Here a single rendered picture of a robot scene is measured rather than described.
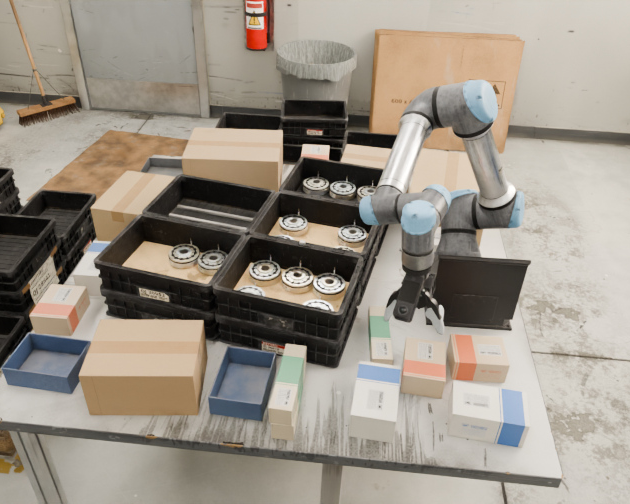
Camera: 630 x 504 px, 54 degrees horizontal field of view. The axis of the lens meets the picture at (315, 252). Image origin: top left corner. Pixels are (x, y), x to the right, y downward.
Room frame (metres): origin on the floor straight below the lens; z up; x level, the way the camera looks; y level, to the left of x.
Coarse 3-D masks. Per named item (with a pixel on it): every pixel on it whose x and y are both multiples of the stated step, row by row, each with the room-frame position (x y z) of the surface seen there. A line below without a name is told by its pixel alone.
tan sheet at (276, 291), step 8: (248, 272) 1.60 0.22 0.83; (240, 280) 1.56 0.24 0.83; (248, 280) 1.56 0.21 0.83; (280, 280) 1.57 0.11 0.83; (264, 288) 1.52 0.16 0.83; (272, 288) 1.52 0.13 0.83; (280, 288) 1.53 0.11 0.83; (312, 288) 1.53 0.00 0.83; (272, 296) 1.48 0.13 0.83; (280, 296) 1.49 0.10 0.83; (288, 296) 1.49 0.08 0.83; (296, 296) 1.49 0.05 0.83; (304, 296) 1.49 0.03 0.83; (312, 296) 1.49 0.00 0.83; (336, 304) 1.46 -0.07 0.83
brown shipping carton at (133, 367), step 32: (128, 320) 1.32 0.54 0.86; (160, 320) 1.32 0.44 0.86; (192, 320) 1.33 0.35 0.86; (96, 352) 1.19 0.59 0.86; (128, 352) 1.19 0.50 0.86; (160, 352) 1.19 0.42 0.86; (192, 352) 1.20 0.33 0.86; (96, 384) 1.10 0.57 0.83; (128, 384) 1.11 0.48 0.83; (160, 384) 1.11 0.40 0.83; (192, 384) 1.11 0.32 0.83
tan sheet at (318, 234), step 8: (312, 224) 1.90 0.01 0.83; (272, 232) 1.84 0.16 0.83; (280, 232) 1.84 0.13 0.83; (312, 232) 1.85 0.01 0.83; (320, 232) 1.85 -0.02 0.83; (328, 232) 1.86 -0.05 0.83; (336, 232) 1.86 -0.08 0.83; (304, 240) 1.80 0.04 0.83; (312, 240) 1.80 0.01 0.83; (320, 240) 1.80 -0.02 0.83; (328, 240) 1.80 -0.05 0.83; (336, 240) 1.81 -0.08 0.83; (352, 248) 1.76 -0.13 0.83; (360, 248) 1.76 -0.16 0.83
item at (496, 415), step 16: (464, 384) 1.18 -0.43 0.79; (464, 400) 1.12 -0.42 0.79; (480, 400) 1.12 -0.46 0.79; (496, 400) 1.13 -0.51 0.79; (512, 400) 1.13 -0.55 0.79; (448, 416) 1.13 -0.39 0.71; (464, 416) 1.07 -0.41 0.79; (480, 416) 1.07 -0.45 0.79; (496, 416) 1.07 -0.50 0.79; (512, 416) 1.07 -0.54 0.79; (528, 416) 1.07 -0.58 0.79; (448, 432) 1.07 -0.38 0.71; (464, 432) 1.07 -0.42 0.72; (480, 432) 1.06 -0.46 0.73; (496, 432) 1.05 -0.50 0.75; (512, 432) 1.05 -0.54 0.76
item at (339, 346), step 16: (224, 320) 1.39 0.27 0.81; (352, 320) 1.51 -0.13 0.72; (224, 336) 1.40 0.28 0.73; (240, 336) 1.38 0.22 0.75; (256, 336) 1.37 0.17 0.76; (272, 336) 1.36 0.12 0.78; (288, 336) 1.33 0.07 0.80; (304, 336) 1.32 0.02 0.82; (320, 352) 1.31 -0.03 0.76; (336, 352) 1.31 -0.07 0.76
